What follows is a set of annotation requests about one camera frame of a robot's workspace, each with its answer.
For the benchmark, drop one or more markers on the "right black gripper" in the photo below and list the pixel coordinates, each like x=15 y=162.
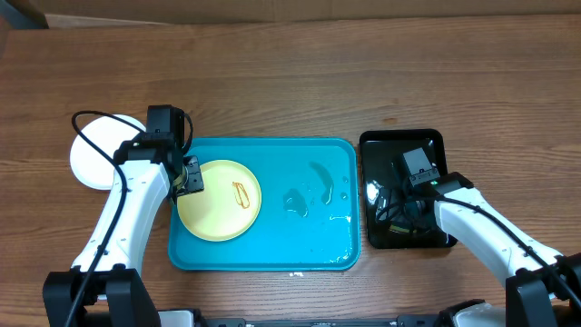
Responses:
x=398 y=205

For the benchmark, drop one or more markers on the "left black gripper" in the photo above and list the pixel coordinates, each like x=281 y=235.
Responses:
x=196 y=183

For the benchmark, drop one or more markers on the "yellow-green round plate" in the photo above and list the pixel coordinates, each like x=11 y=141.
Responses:
x=228 y=205

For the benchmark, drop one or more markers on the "white plate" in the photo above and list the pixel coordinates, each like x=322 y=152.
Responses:
x=88 y=166

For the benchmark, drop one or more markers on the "green and yellow sponge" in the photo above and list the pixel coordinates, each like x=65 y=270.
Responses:
x=402 y=227

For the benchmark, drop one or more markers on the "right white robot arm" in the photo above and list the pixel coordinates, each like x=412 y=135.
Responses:
x=542 y=286

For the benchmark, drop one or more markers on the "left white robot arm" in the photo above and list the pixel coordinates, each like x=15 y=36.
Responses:
x=150 y=165

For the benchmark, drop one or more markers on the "black rectangular water tray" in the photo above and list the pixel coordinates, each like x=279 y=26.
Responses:
x=391 y=159

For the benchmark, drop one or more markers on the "teal plastic serving tray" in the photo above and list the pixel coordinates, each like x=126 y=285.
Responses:
x=309 y=216

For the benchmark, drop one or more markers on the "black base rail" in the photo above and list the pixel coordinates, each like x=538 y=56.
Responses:
x=318 y=322

